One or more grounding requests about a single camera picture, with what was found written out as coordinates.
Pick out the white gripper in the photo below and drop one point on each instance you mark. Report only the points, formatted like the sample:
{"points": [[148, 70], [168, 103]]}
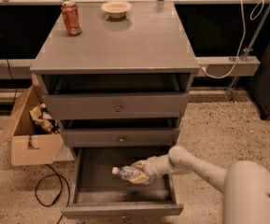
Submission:
{"points": [[152, 167]]}

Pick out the clear plastic water bottle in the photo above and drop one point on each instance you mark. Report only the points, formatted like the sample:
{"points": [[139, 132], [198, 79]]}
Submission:
{"points": [[128, 173]]}

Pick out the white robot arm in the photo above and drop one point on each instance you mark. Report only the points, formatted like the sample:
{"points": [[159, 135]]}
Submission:
{"points": [[245, 185]]}

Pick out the grey bottom drawer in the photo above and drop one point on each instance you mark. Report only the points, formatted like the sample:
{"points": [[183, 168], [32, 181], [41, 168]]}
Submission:
{"points": [[96, 192]]}

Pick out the grey drawer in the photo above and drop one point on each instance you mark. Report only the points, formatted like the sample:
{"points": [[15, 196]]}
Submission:
{"points": [[114, 106], [120, 137], [96, 192]]}

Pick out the grey top drawer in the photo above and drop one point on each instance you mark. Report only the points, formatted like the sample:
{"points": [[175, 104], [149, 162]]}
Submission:
{"points": [[114, 106]]}

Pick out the grey middle drawer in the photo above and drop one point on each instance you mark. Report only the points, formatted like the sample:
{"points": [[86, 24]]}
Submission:
{"points": [[120, 137]]}

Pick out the grey drawer cabinet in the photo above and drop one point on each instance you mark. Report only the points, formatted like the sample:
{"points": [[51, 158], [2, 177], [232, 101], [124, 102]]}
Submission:
{"points": [[147, 51]]}

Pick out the open cardboard box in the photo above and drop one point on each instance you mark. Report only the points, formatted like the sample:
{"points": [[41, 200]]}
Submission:
{"points": [[28, 145]]}

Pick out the crumpled wrappers in box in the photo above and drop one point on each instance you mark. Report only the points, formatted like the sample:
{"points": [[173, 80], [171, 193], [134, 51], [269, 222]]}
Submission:
{"points": [[42, 118]]}

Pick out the metal stand pole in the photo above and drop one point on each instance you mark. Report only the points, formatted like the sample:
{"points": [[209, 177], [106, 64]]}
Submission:
{"points": [[245, 54]]}

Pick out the white paper bowl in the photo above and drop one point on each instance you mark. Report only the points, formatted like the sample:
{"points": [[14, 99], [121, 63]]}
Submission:
{"points": [[116, 9]]}

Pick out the orange soda can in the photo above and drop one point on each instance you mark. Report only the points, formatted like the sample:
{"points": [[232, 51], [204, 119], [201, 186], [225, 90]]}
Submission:
{"points": [[70, 16]]}

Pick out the grey wall rail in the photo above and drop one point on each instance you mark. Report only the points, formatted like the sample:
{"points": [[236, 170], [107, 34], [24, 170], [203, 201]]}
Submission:
{"points": [[215, 66]]}

